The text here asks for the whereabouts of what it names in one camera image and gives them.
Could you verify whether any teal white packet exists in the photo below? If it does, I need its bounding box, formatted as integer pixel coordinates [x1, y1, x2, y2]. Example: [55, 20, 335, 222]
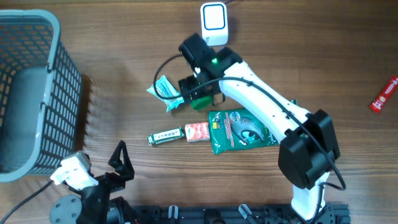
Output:
[146, 75, 184, 113]

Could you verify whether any green cap white bottle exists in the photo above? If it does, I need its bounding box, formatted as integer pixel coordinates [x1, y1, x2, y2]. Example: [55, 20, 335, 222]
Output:
[191, 96, 213, 110]

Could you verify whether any green white candy bar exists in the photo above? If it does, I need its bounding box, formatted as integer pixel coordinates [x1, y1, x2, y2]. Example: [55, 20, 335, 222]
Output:
[147, 127, 185, 145]

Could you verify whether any orange white small box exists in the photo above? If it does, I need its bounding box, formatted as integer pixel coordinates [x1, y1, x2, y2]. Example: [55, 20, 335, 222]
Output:
[185, 122, 210, 142]

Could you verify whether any green 3M gloves packet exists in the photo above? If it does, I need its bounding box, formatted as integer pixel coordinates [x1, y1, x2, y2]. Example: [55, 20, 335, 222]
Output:
[208, 108, 279, 154]

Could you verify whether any red Nescafe sachet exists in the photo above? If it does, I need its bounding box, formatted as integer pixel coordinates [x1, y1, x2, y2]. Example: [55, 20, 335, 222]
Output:
[369, 76, 397, 113]

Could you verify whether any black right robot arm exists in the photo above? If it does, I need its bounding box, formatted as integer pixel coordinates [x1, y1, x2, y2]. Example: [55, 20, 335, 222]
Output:
[178, 34, 342, 223]

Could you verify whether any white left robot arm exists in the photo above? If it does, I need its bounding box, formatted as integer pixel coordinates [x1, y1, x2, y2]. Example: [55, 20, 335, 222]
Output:
[50, 141, 141, 224]

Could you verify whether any white barcode scanner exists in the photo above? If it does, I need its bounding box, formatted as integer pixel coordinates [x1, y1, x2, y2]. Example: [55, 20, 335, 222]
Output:
[200, 2, 229, 46]

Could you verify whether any grey plastic mesh basket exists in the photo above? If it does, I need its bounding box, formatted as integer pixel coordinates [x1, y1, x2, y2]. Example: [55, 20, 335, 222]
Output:
[1, 9, 83, 183]

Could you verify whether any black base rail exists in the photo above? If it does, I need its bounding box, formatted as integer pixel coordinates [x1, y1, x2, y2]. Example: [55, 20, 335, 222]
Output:
[73, 203, 351, 224]

